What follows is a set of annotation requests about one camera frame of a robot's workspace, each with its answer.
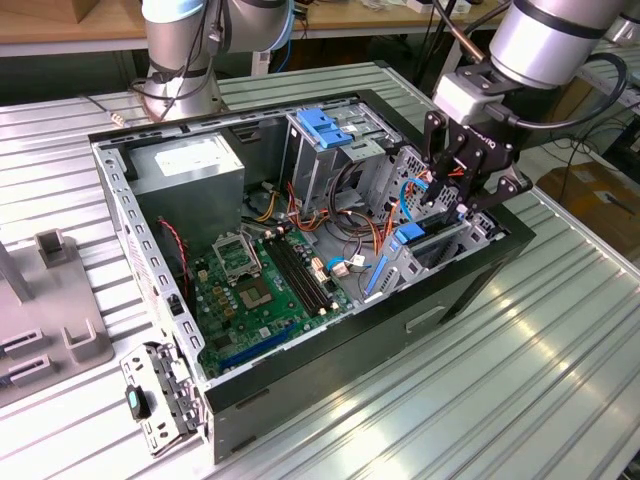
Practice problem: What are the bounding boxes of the metal locking lever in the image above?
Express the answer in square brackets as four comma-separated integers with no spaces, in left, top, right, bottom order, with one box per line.
[241,225,266,277]

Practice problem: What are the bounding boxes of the grey metal drive cage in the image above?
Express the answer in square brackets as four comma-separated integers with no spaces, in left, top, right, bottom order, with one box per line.
[278,97,401,211]

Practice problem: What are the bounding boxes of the grey metal slot bracket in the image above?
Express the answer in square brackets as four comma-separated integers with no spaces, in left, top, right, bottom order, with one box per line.
[118,339,210,459]

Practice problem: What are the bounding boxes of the red yellow wire bundle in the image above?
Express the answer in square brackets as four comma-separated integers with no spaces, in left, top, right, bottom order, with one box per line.
[332,207,401,261]

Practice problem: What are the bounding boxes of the brown cardboard box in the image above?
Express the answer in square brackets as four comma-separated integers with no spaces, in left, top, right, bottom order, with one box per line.
[537,162,640,251]

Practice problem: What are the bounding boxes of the metal slat side table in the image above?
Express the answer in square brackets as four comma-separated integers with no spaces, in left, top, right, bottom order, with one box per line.
[579,44,640,126]

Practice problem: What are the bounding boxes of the blue plastic drive latch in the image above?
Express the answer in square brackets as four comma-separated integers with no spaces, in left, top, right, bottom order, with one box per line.
[295,107,354,150]

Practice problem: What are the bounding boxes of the yellow black wire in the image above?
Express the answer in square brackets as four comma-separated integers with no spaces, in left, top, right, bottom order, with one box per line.
[242,180,282,224]

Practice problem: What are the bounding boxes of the CPU socket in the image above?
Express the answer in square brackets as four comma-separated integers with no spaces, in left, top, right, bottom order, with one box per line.
[236,276,277,312]

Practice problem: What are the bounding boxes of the orange red wire bundle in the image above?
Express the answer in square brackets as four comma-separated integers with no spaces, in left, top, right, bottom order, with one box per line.
[285,180,334,235]

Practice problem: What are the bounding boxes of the hard disk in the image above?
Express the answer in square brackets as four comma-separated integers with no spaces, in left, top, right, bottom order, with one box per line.
[366,212,471,297]

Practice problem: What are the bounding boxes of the wooden desk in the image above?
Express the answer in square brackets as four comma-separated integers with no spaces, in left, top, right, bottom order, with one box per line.
[0,0,511,96]

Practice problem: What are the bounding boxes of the grey metal disk bay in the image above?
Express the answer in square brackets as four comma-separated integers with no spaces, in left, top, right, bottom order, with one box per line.
[360,202,506,307]

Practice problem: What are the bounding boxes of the black case fan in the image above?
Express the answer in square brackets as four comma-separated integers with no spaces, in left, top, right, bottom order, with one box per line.
[155,215,195,304]

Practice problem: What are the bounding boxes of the black RAM slot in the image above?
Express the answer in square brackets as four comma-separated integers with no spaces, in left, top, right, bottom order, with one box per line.
[263,240,324,317]
[277,236,333,311]
[269,239,327,315]
[283,234,338,308]

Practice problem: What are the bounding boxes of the blue expansion slot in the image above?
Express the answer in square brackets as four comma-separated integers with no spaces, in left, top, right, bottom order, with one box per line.
[218,322,297,372]

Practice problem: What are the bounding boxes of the black open PC case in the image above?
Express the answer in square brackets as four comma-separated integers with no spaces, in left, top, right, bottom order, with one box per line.
[87,88,537,466]

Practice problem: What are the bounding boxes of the grey power supply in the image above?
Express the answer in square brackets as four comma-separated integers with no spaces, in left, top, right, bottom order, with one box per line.
[125,130,247,257]

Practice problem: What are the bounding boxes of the grey parts rack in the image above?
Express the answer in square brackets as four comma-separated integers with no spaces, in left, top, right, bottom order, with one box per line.
[0,229,116,409]

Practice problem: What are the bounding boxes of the thick black camera cable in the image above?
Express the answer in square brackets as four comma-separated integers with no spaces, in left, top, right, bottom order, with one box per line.
[492,49,630,132]

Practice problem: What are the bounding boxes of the metal socket cover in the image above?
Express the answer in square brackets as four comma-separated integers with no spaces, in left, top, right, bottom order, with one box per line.
[211,232,265,281]

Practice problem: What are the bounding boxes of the black robot cable with plug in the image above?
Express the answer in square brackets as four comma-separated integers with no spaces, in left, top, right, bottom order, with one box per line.
[79,0,226,126]

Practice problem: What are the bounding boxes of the blue wire with white label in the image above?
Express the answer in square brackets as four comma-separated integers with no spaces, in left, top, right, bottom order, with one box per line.
[323,255,369,275]

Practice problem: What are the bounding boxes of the green motherboard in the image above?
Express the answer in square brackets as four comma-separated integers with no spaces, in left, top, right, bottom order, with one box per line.
[187,224,359,380]

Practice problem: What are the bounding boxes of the black latch with teal tab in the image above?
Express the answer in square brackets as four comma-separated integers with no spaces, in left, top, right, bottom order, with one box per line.
[123,383,152,422]

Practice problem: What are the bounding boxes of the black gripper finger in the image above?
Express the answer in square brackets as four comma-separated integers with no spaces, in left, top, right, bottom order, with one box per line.
[419,110,459,207]
[453,149,535,224]

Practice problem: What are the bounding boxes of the blue data wire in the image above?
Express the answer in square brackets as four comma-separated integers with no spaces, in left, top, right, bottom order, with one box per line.
[398,174,432,224]

